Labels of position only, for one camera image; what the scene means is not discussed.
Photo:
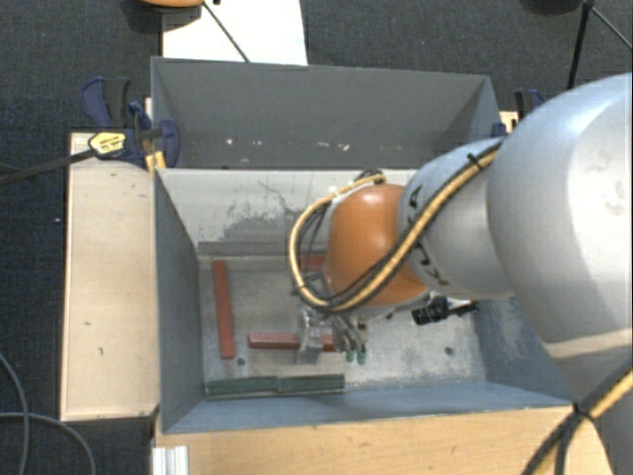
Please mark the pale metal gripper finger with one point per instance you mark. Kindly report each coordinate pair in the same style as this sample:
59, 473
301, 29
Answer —
308, 353
309, 324

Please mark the dark green flat block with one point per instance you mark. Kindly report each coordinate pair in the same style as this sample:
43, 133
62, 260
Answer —
311, 383
242, 385

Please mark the red-brown flat block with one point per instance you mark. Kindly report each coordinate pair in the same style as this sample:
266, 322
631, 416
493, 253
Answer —
223, 310
272, 341
314, 264

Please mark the pale wood flat board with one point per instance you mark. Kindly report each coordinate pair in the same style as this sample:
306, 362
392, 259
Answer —
111, 290

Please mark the grey metal bin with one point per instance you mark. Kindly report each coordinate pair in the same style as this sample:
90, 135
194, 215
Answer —
297, 117

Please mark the black cylinder on white bracket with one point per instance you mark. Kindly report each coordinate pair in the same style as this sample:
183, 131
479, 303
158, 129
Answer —
430, 313

